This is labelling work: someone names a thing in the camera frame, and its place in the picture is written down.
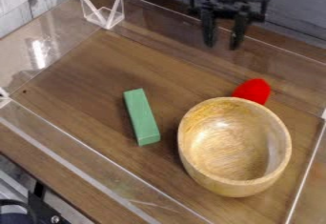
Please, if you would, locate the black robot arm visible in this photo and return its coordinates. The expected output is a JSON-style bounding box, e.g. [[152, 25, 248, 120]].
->
[[188, 0, 271, 51]]

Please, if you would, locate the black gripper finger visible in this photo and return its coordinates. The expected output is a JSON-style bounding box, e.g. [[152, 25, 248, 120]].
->
[[230, 12, 249, 51], [202, 9, 216, 48]]

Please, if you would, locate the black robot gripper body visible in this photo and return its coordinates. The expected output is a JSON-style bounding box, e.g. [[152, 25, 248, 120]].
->
[[189, 0, 271, 23]]

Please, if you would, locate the clear acrylic corner bracket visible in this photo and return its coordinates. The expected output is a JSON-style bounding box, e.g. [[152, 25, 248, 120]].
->
[[81, 0, 125, 30]]

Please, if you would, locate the light wooden bowl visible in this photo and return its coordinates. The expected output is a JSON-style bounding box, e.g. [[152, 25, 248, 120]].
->
[[177, 97, 293, 197]]

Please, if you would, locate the red plush strawberry toy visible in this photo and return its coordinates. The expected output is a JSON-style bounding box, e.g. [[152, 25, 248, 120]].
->
[[232, 78, 272, 105]]

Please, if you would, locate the black clamp mount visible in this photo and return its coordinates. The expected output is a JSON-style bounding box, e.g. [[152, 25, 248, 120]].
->
[[0, 183, 74, 224]]

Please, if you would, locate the clear acrylic tray wall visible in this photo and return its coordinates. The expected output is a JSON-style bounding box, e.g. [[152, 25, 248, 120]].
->
[[0, 0, 326, 224]]

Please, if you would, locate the green rectangular block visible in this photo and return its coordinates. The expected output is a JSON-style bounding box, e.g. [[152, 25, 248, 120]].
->
[[124, 89, 161, 147]]

